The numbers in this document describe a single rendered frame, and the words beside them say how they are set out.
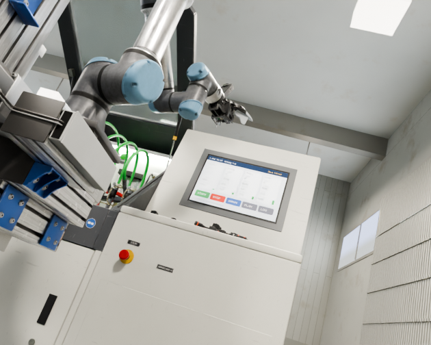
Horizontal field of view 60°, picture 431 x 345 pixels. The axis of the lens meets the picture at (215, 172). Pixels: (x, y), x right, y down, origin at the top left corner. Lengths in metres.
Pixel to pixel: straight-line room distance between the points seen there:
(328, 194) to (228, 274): 8.20
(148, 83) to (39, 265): 0.84
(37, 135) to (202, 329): 0.84
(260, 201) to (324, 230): 7.50
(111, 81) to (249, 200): 0.88
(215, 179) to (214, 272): 0.56
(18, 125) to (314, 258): 8.44
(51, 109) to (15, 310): 0.96
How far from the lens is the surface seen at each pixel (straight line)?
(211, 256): 1.34
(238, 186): 1.72
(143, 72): 1.02
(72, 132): 0.73
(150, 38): 1.12
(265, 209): 1.66
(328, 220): 9.23
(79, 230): 1.52
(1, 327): 1.59
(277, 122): 7.38
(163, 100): 1.35
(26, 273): 1.57
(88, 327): 1.43
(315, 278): 8.88
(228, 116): 1.43
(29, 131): 0.75
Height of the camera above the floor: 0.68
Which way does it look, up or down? 21 degrees up
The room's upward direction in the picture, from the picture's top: 19 degrees clockwise
